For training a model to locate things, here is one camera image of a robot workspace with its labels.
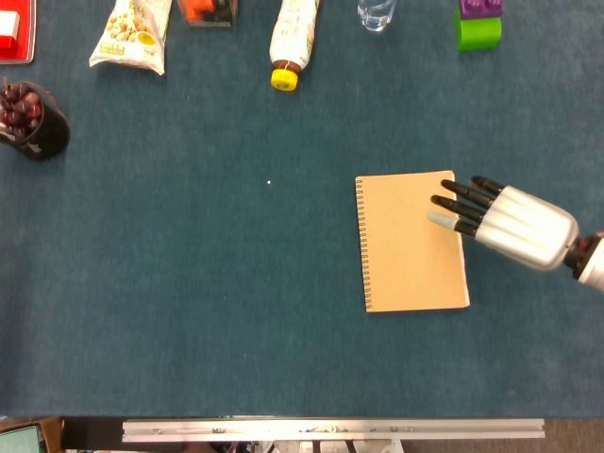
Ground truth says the clear box red toy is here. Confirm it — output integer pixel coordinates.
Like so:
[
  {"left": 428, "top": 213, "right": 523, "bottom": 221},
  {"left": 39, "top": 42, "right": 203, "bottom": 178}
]
[{"left": 176, "top": 0, "right": 239, "bottom": 30}]

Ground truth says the clear water bottle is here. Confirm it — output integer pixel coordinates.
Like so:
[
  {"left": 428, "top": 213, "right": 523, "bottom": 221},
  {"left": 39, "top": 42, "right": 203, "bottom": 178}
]
[{"left": 357, "top": 0, "right": 397, "bottom": 33}]

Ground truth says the aluminium profile rail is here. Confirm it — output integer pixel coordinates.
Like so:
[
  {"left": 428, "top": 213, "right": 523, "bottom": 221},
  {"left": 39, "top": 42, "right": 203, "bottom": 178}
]
[{"left": 121, "top": 417, "right": 546, "bottom": 444}]

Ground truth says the green plastic block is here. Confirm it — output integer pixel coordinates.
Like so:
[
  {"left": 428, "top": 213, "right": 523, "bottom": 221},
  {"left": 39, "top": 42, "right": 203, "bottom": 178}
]
[{"left": 453, "top": 7, "right": 504, "bottom": 52}]

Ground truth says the white red small box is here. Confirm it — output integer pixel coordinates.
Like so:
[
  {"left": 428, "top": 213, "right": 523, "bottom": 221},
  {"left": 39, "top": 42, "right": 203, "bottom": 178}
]
[{"left": 0, "top": 9, "right": 22, "bottom": 38}]

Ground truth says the purple building block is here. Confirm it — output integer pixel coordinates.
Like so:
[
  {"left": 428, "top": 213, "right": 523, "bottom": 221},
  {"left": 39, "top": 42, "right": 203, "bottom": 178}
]
[{"left": 460, "top": 0, "right": 505, "bottom": 20}]

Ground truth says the white bottle yellow cap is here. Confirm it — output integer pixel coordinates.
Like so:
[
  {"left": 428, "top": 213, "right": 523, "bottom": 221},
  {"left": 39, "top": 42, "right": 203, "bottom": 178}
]
[{"left": 269, "top": 0, "right": 321, "bottom": 92}]

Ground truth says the dark red grapes bunch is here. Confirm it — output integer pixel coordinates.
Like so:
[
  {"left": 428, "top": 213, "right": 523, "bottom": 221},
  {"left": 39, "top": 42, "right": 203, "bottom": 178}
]
[{"left": 0, "top": 77, "right": 43, "bottom": 138}]

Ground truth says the white snack bag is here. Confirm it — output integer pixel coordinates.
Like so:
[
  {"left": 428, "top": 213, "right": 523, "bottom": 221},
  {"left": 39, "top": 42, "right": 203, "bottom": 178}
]
[{"left": 89, "top": 0, "right": 174, "bottom": 76}]

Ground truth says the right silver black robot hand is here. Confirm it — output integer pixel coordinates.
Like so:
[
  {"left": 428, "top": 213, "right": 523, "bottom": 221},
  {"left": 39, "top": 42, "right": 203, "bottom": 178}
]
[{"left": 427, "top": 176, "right": 580, "bottom": 273}]

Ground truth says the black cup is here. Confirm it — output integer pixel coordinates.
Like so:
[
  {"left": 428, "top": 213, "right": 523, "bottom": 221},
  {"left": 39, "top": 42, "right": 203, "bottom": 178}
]
[{"left": 0, "top": 80, "right": 72, "bottom": 160}]

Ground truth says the red tray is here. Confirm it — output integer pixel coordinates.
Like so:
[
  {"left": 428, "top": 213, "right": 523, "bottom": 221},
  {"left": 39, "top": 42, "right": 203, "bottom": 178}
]
[{"left": 0, "top": 0, "right": 38, "bottom": 65}]

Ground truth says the teal felt table cover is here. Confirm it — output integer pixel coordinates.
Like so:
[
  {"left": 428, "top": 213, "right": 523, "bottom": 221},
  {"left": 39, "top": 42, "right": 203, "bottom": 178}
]
[{"left": 0, "top": 0, "right": 604, "bottom": 419}]

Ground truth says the tan spiral notebook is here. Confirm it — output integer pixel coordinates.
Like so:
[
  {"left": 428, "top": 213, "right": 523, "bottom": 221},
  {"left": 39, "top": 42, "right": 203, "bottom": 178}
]
[{"left": 355, "top": 170, "right": 471, "bottom": 313}]

